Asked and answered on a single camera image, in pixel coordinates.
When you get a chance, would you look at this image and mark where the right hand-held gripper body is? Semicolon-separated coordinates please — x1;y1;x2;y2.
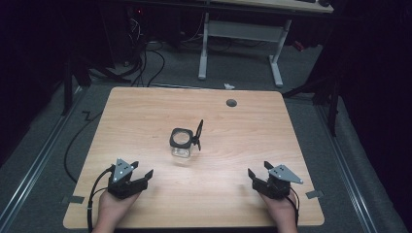
252;163;305;200

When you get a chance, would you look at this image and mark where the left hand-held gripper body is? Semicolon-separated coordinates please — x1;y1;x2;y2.
107;157;150;200

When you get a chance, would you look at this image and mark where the clear container with black lid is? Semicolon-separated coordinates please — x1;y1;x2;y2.
168;118;205;159

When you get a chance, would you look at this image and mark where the person's right hand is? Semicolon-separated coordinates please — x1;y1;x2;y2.
259;191;298;229

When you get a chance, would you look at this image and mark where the person's left hand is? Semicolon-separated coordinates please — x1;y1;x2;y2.
97;189;141;229

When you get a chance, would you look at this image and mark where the black metal stand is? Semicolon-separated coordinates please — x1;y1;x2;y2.
282;64;345;138
60;48;132;117

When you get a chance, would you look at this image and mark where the white-framed desk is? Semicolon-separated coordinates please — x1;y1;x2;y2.
197;0;335;88

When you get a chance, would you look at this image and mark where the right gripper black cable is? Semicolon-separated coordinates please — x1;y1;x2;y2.
287;185;301;227

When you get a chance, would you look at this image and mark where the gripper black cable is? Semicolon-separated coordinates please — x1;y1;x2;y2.
287;185;301;227
86;164;117;233

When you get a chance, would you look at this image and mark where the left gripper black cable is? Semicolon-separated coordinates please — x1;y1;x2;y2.
86;164;117;233

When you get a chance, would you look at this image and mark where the black floor cable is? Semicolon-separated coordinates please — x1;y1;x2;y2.
63;110;105;184

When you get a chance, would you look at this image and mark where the metal floor rail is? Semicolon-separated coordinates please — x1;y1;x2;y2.
316;104;379;233
0;86;86;233

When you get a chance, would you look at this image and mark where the bundle of black cables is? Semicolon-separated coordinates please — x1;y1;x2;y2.
127;16;167;88

